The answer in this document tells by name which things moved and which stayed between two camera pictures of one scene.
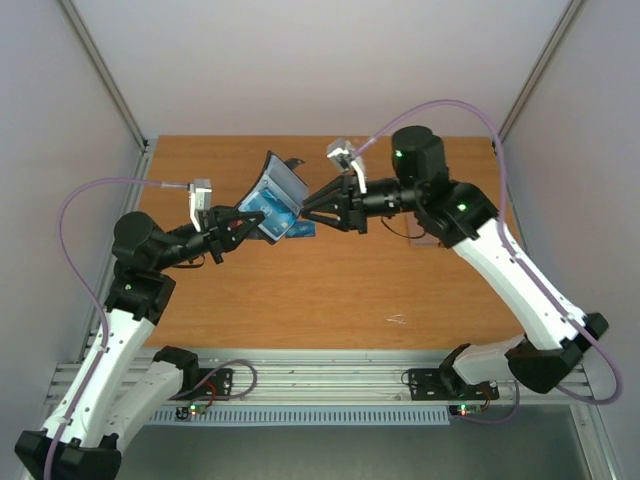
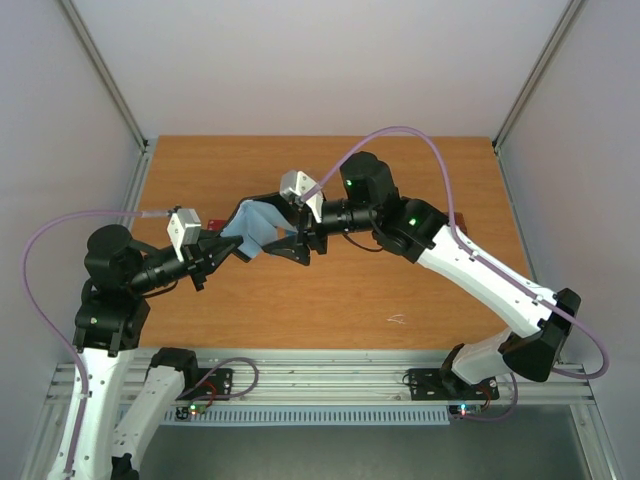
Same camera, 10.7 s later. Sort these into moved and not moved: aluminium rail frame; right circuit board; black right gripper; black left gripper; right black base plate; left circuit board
Moved: black right gripper; black left gripper
Not moved: left circuit board; right black base plate; right circuit board; aluminium rail frame
